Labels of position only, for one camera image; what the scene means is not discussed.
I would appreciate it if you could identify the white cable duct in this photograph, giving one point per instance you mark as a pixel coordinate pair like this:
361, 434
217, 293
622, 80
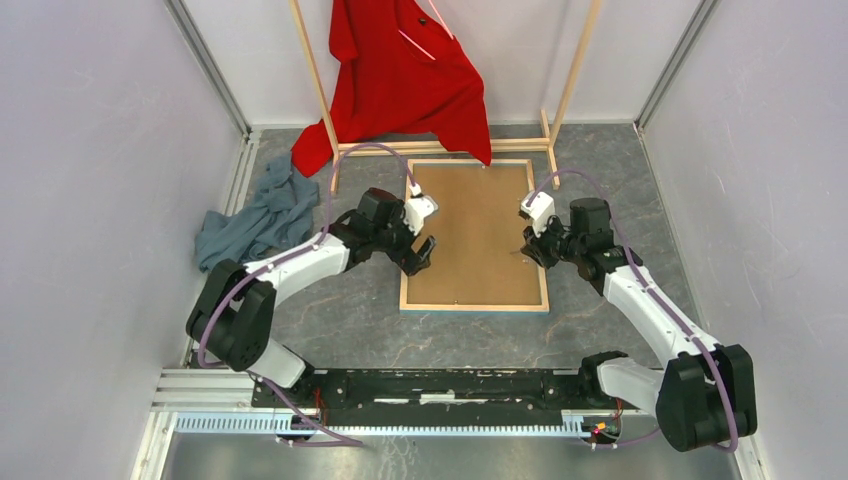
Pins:
290, 426

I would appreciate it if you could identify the wooden clothes rack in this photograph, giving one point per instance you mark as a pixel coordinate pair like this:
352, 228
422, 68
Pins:
550, 126

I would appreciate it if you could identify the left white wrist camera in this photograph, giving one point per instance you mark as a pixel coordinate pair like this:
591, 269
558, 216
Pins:
417, 209

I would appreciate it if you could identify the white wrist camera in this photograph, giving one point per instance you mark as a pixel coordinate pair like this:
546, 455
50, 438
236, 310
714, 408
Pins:
537, 208
417, 209

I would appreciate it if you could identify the red shirt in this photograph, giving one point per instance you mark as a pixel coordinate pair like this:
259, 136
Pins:
383, 86

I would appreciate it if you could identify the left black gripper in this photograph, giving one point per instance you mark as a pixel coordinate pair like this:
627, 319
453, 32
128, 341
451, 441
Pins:
410, 261

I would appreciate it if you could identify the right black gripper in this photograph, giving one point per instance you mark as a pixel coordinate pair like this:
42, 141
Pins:
535, 246

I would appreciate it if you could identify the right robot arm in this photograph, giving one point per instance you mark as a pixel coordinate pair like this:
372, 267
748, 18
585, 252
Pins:
704, 396

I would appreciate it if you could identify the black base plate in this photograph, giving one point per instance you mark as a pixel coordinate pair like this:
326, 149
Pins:
448, 397

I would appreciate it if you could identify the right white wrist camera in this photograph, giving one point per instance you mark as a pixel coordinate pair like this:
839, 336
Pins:
537, 208

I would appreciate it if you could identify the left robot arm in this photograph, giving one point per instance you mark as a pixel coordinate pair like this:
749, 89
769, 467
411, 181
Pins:
232, 318

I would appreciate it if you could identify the blue picture frame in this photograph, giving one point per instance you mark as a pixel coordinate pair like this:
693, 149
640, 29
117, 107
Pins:
476, 227

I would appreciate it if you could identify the pink clothes hanger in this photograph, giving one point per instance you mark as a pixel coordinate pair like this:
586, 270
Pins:
423, 28

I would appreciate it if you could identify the grey-blue cloth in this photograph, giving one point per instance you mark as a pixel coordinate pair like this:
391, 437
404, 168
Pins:
278, 217

